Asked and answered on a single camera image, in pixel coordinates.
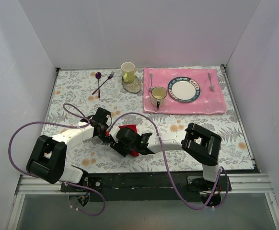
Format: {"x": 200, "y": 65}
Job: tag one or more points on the floral tablecloth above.
{"x": 73, "y": 101}

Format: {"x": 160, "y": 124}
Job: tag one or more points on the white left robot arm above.
{"x": 47, "y": 160}

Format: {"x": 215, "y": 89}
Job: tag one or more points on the yellow ceramic mug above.
{"x": 128, "y": 72}

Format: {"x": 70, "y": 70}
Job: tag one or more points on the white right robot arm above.
{"x": 200, "y": 143}

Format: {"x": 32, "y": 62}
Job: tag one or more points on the aluminium frame rail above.
{"x": 241, "y": 183}

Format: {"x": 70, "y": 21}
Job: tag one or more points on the speckled round coaster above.
{"x": 134, "y": 86}

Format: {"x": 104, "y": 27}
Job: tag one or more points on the red cloth napkin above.
{"x": 133, "y": 128}

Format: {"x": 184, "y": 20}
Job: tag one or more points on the cream enamel mug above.
{"x": 158, "y": 96}

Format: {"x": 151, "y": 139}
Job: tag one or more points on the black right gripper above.
{"x": 118, "y": 147}

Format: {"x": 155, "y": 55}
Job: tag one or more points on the pink placemat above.
{"x": 208, "y": 103}

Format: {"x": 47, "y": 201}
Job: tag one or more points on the silver spoon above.
{"x": 151, "y": 79}

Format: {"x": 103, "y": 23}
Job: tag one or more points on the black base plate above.
{"x": 142, "y": 186}

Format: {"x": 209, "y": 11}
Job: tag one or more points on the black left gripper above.
{"x": 100, "y": 133}

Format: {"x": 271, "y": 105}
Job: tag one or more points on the silver fork on placemat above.
{"x": 211, "y": 88}

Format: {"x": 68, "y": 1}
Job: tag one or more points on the purple fork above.
{"x": 103, "y": 82}

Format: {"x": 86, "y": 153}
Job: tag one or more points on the white plate blue rim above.
{"x": 183, "y": 89}

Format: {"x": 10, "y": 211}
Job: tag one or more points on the purple spoon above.
{"x": 98, "y": 76}

